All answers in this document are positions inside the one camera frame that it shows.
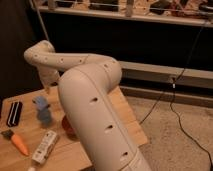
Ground orange ceramic cup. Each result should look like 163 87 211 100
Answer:
62 116 76 136

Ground black power cable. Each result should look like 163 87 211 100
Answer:
138 20 213 168

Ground cluttered wooden shelf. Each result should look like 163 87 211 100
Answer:
30 0 213 28

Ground black and white brush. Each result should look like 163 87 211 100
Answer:
6 101 23 127

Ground orange toy carrot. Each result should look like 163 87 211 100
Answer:
1 129 29 156

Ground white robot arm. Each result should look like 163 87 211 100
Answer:
24 40 151 171

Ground metal pole stand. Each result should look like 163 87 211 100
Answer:
30 0 50 41

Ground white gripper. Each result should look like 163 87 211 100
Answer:
37 67 60 87

